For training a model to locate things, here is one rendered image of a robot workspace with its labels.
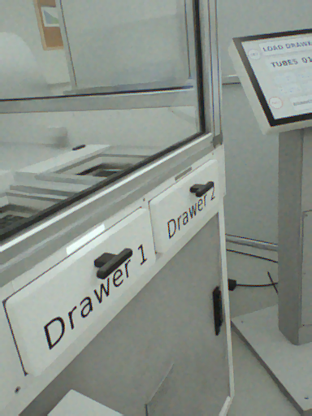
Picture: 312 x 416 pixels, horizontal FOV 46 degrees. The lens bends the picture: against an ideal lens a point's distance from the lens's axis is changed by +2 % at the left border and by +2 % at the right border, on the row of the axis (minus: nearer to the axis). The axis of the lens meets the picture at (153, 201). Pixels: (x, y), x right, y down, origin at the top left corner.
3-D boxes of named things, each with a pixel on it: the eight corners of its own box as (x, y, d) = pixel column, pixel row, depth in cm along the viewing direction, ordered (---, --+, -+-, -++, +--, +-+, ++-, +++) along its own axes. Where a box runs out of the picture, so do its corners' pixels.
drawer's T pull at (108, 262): (134, 255, 54) (132, 247, 54) (102, 282, 49) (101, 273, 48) (115, 251, 56) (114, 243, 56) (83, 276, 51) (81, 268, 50)
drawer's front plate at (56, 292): (156, 262, 68) (149, 207, 64) (35, 379, 45) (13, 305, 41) (148, 260, 68) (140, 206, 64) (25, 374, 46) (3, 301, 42)
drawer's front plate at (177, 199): (219, 201, 92) (217, 158, 88) (162, 255, 69) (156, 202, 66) (213, 200, 93) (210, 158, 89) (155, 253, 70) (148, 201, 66)
